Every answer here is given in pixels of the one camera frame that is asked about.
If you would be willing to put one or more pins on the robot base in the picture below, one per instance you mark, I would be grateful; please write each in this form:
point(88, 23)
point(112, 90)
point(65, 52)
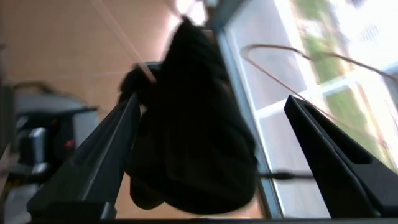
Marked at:
point(46, 102)

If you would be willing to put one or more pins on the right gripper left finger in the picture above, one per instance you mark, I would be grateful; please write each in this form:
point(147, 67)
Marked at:
point(93, 174)

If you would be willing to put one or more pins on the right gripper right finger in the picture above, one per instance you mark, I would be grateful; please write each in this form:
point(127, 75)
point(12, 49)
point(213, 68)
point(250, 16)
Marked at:
point(339, 180)

